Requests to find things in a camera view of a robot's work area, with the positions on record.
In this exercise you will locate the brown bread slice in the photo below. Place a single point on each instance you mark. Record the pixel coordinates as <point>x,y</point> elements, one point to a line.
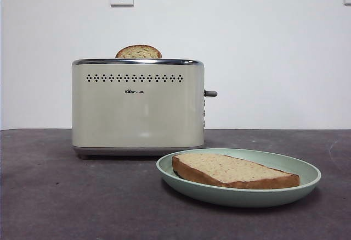
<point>138,52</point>
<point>233,171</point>

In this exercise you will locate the pale green plate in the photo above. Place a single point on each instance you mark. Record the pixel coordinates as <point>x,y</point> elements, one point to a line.
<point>246,197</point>

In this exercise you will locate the cream steel toaster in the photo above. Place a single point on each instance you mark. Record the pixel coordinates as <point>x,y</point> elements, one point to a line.
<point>137,119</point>

